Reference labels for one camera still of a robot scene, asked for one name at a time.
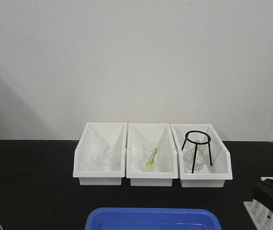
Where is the clear beaker in middle bin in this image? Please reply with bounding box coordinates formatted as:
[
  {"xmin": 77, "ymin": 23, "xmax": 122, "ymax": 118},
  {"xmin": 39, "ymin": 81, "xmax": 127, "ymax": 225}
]
[{"xmin": 140, "ymin": 139, "xmax": 159, "ymax": 173}]

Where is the black wire tripod stand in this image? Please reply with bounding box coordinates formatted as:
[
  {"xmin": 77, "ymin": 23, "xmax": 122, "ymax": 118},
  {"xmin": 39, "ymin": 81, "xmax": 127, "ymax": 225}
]
[{"xmin": 181, "ymin": 130, "xmax": 213, "ymax": 174}]

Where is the blue plastic tray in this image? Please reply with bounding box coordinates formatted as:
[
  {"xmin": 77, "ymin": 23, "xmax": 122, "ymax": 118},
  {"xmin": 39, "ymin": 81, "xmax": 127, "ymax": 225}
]
[{"xmin": 85, "ymin": 207, "xmax": 222, "ymax": 230}]

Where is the white right storage bin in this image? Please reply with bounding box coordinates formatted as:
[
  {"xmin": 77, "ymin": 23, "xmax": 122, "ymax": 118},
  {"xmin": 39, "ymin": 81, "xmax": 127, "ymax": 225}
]
[{"xmin": 171, "ymin": 124, "xmax": 233, "ymax": 188}]

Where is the white middle storage bin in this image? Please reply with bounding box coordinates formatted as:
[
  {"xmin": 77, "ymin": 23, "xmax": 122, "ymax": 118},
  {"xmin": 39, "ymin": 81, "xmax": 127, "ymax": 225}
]
[{"xmin": 126, "ymin": 123, "xmax": 178, "ymax": 187}]

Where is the glass flask under tripod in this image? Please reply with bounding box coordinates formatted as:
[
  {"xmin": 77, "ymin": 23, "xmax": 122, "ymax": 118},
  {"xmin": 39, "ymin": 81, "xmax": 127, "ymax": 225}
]
[{"xmin": 183, "ymin": 145, "xmax": 209, "ymax": 173}]

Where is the white storage bin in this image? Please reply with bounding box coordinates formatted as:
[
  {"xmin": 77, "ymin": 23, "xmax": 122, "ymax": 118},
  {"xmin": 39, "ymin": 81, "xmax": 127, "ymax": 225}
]
[
  {"xmin": 73, "ymin": 122, "xmax": 127, "ymax": 186},
  {"xmin": 126, "ymin": 123, "xmax": 178, "ymax": 187},
  {"xmin": 171, "ymin": 124, "xmax": 233, "ymax": 188}
]

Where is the white left storage bin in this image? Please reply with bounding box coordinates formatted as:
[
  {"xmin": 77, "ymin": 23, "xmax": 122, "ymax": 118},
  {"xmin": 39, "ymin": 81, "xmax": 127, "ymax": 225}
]
[{"xmin": 73, "ymin": 122, "xmax": 127, "ymax": 186}]

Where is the white test tube rack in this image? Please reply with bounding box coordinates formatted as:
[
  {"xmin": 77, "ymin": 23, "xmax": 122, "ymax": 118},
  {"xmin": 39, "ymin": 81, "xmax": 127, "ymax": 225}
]
[{"xmin": 243, "ymin": 177, "xmax": 273, "ymax": 230}]

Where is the glassware in left bin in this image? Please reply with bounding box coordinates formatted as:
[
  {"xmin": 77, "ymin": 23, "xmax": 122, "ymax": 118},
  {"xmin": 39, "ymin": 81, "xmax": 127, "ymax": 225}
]
[{"xmin": 90, "ymin": 145, "xmax": 114, "ymax": 171}]

